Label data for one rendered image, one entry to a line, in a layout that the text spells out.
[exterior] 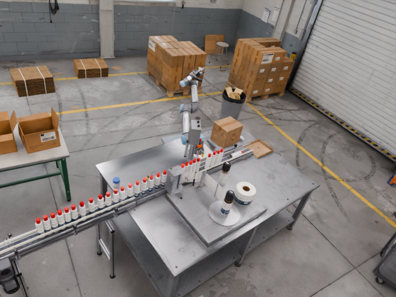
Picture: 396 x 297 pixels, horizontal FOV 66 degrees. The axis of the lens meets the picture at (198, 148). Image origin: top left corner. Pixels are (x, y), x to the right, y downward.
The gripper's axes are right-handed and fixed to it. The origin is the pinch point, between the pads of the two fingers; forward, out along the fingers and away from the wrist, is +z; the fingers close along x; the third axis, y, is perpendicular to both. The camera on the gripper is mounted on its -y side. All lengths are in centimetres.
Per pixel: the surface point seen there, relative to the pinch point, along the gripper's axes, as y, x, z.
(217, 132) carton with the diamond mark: -71, 12, -33
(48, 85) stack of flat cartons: 215, 175, -208
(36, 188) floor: 11, 30, -262
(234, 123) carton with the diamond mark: -74, 15, -9
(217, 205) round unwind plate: -140, -55, -88
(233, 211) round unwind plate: -153, -56, -79
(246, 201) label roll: -154, -52, -63
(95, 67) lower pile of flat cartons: 233, 248, -120
